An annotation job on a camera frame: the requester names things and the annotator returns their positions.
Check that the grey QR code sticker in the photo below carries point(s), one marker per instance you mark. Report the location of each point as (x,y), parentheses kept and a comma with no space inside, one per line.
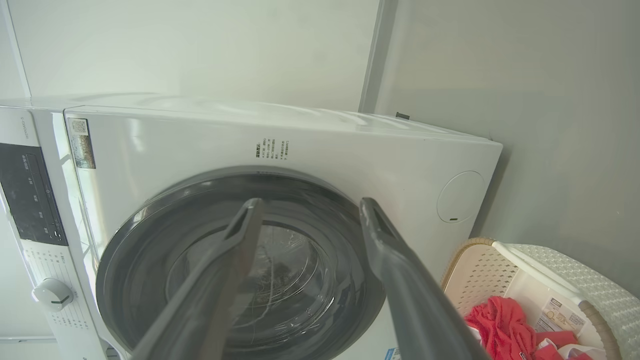
(82,147)

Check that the round white filter cover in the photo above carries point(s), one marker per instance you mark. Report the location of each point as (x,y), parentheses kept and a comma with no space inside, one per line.
(460,197)

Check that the black washing machine control panel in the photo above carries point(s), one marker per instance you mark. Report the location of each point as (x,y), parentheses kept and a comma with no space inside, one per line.
(30,195)

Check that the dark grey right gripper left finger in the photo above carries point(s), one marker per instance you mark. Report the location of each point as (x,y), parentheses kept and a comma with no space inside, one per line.
(210,300)

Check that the cream perforated laundry basket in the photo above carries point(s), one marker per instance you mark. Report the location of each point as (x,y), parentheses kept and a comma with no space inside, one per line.
(500,275)

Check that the blue energy label sticker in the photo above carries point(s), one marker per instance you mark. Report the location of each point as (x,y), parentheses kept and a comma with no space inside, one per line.
(392,355)

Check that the paper product label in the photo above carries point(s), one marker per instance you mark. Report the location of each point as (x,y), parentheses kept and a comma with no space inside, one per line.
(560,315)

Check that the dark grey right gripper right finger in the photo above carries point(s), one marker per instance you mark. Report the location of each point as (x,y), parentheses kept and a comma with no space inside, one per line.
(415,310)

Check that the dark round washing machine door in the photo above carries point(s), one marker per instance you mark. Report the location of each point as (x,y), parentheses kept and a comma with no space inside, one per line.
(150,250)

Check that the small dark wall plug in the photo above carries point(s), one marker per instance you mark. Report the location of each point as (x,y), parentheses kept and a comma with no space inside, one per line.
(402,116)

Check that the red garment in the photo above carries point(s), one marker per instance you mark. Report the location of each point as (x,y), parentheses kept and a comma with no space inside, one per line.
(500,325)

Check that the white front-load washing machine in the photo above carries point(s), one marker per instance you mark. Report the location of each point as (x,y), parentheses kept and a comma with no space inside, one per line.
(210,140)

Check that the white detergent drawer front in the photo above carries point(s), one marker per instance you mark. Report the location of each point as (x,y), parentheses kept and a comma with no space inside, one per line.
(17,127)

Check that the white washing machine dial knob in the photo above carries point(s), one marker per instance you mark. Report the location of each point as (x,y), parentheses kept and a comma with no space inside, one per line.
(52,295)

